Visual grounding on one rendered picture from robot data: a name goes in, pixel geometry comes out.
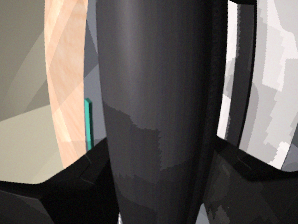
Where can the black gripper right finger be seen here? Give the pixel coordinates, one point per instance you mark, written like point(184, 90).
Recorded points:
point(244, 190)

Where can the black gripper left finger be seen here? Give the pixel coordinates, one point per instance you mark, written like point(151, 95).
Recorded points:
point(83, 193)

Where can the grey rectangular mat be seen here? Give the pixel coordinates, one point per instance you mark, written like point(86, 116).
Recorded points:
point(92, 90)

